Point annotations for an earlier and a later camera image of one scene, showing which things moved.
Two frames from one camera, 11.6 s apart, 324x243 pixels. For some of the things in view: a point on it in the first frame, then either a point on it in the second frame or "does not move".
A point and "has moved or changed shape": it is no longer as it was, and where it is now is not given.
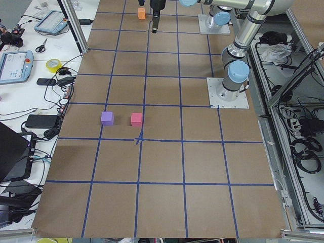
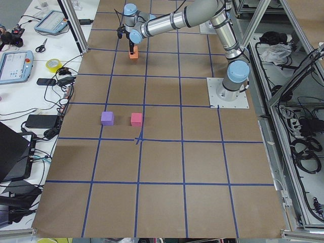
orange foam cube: (141, 13) has moved or changed shape
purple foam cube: (107, 118) does not move
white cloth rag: (277, 53) does not move
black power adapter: (41, 121) does not move
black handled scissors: (41, 48) does not move
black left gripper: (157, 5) → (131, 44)
